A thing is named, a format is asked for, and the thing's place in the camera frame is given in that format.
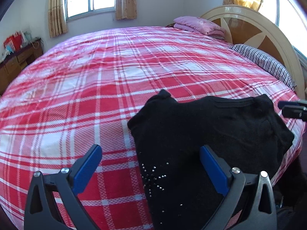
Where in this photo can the cream wooden headboard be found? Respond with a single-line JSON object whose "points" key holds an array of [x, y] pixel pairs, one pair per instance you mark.
{"points": [[246, 26]]}

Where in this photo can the red white plaid bedsheet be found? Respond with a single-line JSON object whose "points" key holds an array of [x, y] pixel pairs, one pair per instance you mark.
{"points": [[83, 92]]}

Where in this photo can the beige curtain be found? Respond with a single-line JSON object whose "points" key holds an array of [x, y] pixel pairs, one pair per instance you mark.
{"points": [[125, 9], [57, 23]]}

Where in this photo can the black pants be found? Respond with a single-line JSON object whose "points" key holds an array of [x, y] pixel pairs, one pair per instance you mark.
{"points": [[178, 144]]}

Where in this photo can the brown wooden desk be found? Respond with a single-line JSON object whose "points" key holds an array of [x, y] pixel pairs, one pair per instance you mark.
{"points": [[12, 66]]}

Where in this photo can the striped pillow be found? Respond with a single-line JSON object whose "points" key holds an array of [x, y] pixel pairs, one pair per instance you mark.
{"points": [[266, 62]]}

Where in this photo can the red gift bag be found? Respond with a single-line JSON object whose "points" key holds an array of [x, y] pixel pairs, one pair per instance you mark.
{"points": [[14, 42]]}

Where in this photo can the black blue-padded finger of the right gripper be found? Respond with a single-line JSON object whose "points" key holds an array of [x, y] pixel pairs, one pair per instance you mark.
{"points": [[294, 109]]}

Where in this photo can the side window by headboard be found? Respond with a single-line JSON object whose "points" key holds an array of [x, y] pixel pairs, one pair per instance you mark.
{"points": [[286, 17]]}

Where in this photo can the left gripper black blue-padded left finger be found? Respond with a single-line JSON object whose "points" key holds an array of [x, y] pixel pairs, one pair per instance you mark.
{"points": [[41, 211]]}

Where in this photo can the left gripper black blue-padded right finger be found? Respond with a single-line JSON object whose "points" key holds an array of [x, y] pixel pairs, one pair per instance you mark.
{"points": [[250, 195]]}

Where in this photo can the folded pink blanket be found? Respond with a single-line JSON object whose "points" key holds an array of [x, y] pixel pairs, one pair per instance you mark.
{"points": [[199, 25]]}

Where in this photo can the left beige curtain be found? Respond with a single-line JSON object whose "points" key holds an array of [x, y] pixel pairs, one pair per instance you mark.
{"points": [[57, 23]]}

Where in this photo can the right beige curtain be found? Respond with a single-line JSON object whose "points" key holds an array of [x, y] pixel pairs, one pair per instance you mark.
{"points": [[125, 9]]}

